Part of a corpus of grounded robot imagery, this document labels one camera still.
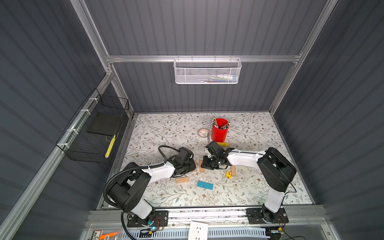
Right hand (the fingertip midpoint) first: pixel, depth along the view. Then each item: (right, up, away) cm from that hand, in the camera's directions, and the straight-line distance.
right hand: (202, 167), depth 91 cm
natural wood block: (-4, -1, -2) cm, 4 cm away
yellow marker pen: (+14, +13, +8) cm, 21 cm away
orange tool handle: (-47, -26, -22) cm, 59 cm away
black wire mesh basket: (-55, +21, -19) cm, 62 cm away
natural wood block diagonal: (0, -1, -1) cm, 2 cm away
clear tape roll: (+1, +21, +19) cm, 28 cm away
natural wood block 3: (-11, -6, -4) cm, 13 cm away
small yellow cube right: (+16, -3, -4) cm, 16 cm away
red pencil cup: (+12, +19, +12) cm, 26 cm away
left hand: (-4, +1, 0) cm, 4 cm away
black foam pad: (-49, +27, -17) cm, 59 cm away
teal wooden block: (+2, -8, -6) cm, 11 cm away
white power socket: (-3, -23, -24) cm, 33 cm away
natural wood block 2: (+19, -2, -2) cm, 19 cm away
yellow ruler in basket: (-44, +14, -24) cm, 52 cm away
